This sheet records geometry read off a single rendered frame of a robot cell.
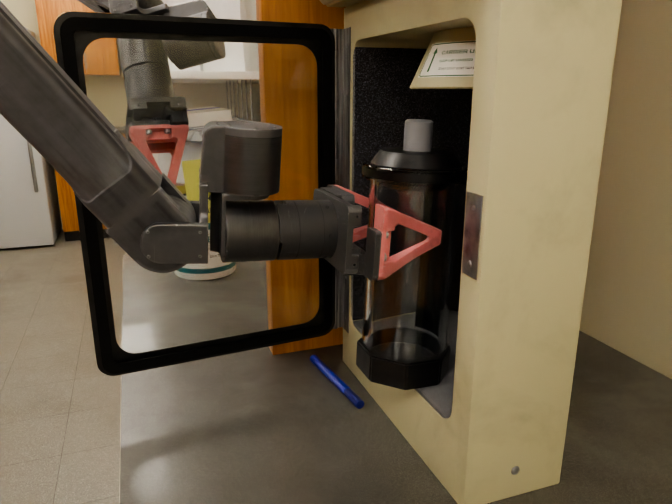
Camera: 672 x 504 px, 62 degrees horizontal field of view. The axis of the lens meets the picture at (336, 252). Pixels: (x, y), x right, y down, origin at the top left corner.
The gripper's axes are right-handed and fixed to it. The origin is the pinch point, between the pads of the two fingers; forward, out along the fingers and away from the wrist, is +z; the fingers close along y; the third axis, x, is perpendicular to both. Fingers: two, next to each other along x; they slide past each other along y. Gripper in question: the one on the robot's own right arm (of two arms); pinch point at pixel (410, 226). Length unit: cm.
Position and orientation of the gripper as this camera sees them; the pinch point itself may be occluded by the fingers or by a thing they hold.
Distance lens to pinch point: 59.0
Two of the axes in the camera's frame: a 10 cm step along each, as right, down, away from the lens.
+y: -3.4, -2.6, 9.0
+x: -0.6, 9.6, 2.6
